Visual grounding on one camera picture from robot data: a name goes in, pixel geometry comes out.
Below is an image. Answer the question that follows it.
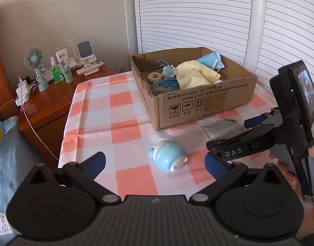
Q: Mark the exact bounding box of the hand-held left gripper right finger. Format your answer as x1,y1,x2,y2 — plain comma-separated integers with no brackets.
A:
189,152,284,206

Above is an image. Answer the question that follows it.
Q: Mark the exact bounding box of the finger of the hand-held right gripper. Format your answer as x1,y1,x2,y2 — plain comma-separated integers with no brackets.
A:
206,124,275,162
244,107,282,129

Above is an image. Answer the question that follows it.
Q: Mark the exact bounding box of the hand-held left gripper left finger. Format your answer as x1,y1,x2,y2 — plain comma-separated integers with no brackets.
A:
29,152,122,206

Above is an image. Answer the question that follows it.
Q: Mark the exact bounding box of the grey cloth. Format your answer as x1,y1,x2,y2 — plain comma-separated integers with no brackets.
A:
200,118,246,141

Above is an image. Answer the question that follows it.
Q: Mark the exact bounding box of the blue round plush toy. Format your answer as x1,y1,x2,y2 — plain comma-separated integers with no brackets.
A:
148,140,188,174

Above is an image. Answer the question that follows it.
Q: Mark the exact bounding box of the brown cardboard box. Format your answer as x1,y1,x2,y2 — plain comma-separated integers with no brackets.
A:
130,47,258,131

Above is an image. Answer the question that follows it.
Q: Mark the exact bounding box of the blue face mask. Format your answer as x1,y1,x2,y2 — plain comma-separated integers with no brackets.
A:
197,51,226,71

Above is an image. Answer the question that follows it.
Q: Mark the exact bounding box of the yellow cleaning cloth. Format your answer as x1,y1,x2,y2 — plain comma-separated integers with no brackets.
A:
174,61,221,84

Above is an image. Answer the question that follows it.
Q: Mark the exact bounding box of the blue tassel cord green bead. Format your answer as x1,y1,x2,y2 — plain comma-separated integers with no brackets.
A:
153,78,182,92

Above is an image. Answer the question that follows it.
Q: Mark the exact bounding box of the blue brocade sachet pouch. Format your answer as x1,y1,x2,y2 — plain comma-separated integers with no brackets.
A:
161,65,178,79

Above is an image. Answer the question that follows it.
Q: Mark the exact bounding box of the person's right hand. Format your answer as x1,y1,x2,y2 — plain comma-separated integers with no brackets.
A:
269,152,299,193

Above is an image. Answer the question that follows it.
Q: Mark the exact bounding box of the pink checkered tablecloth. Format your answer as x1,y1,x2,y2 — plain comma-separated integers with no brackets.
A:
58,69,314,211

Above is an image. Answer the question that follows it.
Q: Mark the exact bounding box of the wooden nightstand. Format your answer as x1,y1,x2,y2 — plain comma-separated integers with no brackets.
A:
19,64,119,165

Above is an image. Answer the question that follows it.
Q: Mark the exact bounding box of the blue bed sheet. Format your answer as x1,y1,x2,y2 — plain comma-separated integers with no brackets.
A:
0,115,60,244

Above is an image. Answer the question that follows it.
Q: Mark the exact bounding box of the green cosmetic tube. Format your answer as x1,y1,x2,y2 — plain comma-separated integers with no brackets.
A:
62,63,74,84

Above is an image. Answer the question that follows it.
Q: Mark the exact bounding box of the green label sanitizer bottle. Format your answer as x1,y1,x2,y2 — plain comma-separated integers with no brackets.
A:
51,59,64,83

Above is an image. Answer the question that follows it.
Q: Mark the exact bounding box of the white power strip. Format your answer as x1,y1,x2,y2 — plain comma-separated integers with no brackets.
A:
15,90,31,107

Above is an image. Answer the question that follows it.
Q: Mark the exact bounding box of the white curved pole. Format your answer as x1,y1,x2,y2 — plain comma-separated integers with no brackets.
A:
243,0,267,68

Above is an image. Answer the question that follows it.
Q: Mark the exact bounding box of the white charger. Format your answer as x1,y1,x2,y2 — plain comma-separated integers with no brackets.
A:
16,82,30,95

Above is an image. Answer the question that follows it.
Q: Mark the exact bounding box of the white cosmetic tube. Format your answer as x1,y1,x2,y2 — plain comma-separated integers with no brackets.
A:
55,48,69,66

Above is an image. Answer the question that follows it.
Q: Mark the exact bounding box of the white device on stand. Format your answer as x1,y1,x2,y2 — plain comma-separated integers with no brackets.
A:
77,40,96,64

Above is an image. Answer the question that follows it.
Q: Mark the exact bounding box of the green desk fan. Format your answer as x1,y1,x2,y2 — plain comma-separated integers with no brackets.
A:
24,47,49,92

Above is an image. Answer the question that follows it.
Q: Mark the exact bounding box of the white louvred closet door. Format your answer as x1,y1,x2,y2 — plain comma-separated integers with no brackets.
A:
133,0,314,103

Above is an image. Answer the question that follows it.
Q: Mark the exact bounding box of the white power cable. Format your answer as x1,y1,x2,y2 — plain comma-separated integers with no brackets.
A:
20,102,59,162

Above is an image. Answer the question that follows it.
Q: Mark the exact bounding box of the beige fuzzy ring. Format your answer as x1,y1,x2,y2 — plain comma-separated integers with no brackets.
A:
147,72,162,83

